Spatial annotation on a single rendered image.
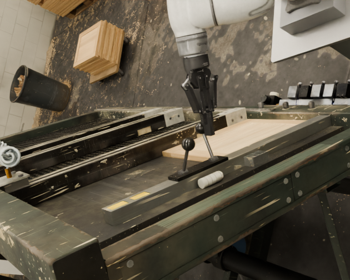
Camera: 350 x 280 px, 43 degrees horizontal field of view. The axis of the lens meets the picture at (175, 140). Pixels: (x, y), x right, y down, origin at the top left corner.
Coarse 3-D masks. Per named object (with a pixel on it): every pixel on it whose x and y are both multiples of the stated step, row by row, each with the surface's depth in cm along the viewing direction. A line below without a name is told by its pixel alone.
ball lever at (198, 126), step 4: (196, 124) 134; (200, 124) 133; (196, 128) 134; (200, 128) 133; (200, 132) 134; (204, 136) 134; (204, 140) 135; (208, 144) 134; (208, 148) 134; (212, 156) 134; (216, 156) 135; (208, 160) 135; (212, 160) 133
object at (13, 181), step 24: (216, 120) 188; (240, 120) 196; (0, 144) 138; (144, 144) 167; (168, 144) 174; (72, 168) 151; (96, 168) 156; (120, 168) 161; (24, 192) 141; (48, 192) 146
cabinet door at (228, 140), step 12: (252, 120) 194; (264, 120) 190; (276, 120) 185; (288, 120) 180; (300, 120) 176; (216, 132) 185; (228, 132) 182; (240, 132) 178; (252, 132) 174; (264, 132) 170; (276, 132) 166; (180, 144) 177; (204, 144) 170; (216, 144) 166; (228, 144) 163; (240, 144) 160; (168, 156) 169; (180, 156) 163; (192, 156) 157; (204, 156) 153
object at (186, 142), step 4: (184, 140) 121; (188, 140) 120; (192, 140) 121; (184, 144) 120; (188, 144) 120; (192, 144) 120; (184, 148) 121; (188, 148) 121; (192, 148) 121; (188, 152) 123; (184, 156) 124; (184, 160) 125; (184, 164) 126; (184, 168) 126; (180, 172) 127; (184, 172) 127
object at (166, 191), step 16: (288, 128) 158; (304, 128) 156; (320, 128) 162; (256, 144) 146; (272, 144) 147; (288, 144) 152; (240, 160) 138; (192, 176) 127; (160, 192) 121; (176, 192) 124; (128, 208) 115; (144, 208) 118; (112, 224) 113
